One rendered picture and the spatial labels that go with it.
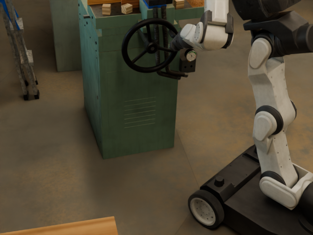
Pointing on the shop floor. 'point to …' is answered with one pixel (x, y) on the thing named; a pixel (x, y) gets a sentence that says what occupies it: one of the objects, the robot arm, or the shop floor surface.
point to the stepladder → (16, 27)
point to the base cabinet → (127, 99)
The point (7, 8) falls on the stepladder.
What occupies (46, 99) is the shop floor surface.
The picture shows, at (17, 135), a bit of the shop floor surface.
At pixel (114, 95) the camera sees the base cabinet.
